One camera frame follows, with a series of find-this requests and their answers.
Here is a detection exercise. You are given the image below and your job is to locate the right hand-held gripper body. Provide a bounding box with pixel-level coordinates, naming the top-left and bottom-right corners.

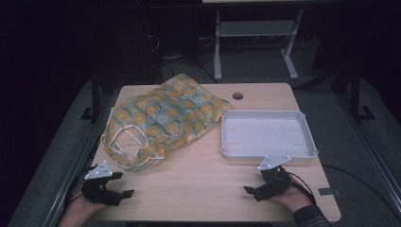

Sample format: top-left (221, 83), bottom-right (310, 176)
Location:
top-left (257, 155), bottom-right (293, 195)

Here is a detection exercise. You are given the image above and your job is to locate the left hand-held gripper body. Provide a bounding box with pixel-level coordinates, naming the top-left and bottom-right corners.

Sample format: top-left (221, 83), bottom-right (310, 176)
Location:
top-left (80, 160), bottom-right (125, 206)

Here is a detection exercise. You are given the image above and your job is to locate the white plastic tray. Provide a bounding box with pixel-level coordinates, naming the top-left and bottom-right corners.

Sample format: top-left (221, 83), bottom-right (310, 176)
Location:
top-left (220, 109), bottom-right (320, 162)

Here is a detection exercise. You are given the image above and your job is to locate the orange patterned cloth bag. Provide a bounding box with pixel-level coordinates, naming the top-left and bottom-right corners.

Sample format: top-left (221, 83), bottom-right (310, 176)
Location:
top-left (100, 73), bottom-right (234, 173)

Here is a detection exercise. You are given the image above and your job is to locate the person's left hand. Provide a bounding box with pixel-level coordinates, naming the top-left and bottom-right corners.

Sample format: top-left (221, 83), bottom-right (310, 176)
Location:
top-left (66, 190), bottom-right (110, 221)

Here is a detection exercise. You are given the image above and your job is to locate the person's right hand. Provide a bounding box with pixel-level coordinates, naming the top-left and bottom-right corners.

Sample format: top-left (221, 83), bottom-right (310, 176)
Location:
top-left (268, 175), bottom-right (314, 214)

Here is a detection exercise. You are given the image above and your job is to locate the grey tape strip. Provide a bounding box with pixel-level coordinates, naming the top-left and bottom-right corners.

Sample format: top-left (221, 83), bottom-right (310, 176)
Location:
top-left (317, 187), bottom-right (342, 197)

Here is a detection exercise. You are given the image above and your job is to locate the white metal stand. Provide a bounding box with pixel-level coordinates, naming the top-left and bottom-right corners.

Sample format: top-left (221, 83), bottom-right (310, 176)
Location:
top-left (213, 9), bottom-right (305, 81)

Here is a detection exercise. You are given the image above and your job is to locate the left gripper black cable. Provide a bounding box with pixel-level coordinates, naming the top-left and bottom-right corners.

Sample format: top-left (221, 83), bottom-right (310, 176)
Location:
top-left (63, 164), bottom-right (98, 211)

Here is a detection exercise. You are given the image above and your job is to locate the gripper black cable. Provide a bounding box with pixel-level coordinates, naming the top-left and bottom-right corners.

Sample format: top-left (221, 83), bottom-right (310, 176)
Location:
top-left (285, 171), bottom-right (318, 206)
top-left (63, 164), bottom-right (98, 211)

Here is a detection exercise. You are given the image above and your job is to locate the aluminium rail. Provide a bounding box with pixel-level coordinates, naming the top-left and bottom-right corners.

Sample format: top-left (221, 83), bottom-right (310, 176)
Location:
top-left (334, 91), bottom-right (401, 207)
top-left (42, 91), bottom-right (121, 227)

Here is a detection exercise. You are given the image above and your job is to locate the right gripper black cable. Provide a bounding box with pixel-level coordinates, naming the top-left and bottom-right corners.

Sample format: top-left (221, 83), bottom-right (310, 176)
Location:
top-left (285, 171), bottom-right (318, 206)

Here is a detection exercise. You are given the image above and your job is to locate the black metal post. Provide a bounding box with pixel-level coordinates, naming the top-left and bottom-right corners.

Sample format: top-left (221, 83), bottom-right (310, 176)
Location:
top-left (349, 65), bottom-right (376, 123)
top-left (79, 70), bottom-right (102, 124)

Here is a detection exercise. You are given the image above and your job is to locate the long black floor cable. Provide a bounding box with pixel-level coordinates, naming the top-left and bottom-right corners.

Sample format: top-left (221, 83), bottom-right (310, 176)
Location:
top-left (321, 164), bottom-right (401, 221)

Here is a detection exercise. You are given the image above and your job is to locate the black looped floor cable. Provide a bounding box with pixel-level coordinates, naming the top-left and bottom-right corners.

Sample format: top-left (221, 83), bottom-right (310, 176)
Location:
top-left (160, 61), bottom-right (218, 85)

